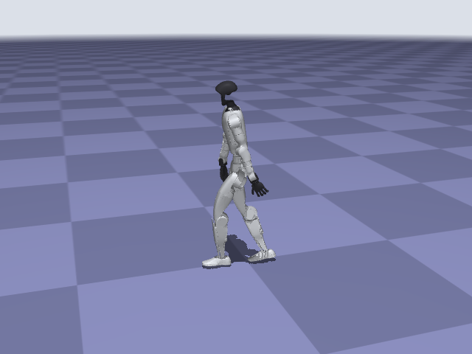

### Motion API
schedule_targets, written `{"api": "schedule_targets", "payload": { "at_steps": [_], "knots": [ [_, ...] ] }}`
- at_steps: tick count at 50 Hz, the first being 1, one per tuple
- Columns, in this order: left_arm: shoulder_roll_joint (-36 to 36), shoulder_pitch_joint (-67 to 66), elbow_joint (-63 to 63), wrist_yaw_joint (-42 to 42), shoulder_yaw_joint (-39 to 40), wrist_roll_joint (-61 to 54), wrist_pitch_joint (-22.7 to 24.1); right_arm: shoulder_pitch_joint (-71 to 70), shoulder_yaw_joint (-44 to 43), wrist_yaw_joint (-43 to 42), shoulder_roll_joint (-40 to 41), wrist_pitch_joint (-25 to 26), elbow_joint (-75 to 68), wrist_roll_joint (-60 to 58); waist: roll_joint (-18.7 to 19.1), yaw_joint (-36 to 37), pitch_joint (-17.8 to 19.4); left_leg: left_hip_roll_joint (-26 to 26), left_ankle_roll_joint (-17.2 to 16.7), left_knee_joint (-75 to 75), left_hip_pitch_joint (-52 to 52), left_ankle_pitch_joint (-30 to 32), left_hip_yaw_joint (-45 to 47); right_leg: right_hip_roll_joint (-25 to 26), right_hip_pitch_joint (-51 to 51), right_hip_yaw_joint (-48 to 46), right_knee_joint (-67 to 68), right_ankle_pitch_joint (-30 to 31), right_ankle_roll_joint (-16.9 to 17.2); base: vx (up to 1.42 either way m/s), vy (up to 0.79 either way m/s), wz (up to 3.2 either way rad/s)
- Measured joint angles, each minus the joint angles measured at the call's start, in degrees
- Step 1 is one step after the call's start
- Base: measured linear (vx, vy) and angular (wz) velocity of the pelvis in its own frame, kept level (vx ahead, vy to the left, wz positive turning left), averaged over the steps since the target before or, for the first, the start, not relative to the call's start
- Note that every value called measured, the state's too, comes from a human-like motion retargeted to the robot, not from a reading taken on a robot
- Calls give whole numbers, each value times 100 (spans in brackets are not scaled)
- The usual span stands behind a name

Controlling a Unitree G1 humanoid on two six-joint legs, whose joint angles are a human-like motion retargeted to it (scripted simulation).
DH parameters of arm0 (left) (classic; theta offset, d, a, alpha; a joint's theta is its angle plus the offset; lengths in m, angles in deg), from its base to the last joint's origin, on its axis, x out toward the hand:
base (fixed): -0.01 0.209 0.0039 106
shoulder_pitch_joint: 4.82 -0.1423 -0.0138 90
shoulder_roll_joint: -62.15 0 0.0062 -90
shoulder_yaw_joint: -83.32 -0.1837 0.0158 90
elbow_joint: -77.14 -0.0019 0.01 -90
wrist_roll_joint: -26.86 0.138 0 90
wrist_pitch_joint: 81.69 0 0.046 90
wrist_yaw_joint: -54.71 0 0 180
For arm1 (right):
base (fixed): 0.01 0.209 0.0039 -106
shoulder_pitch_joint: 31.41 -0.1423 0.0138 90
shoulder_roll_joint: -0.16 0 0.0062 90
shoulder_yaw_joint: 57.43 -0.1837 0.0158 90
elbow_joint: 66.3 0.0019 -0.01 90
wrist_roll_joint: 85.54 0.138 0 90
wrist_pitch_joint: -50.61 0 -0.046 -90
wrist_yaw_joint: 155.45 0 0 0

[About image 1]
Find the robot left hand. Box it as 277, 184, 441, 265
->
248, 173, 268, 197

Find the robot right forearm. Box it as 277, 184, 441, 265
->
218, 138, 229, 163

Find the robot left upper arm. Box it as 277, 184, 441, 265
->
228, 114, 248, 156

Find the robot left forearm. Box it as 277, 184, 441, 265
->
239, 147, 257, 181

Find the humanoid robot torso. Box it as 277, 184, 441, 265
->
222, 106, 248, 177

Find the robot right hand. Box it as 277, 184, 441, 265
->
219, 159, 229, 182

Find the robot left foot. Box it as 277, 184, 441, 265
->
202, 255, 231, 266

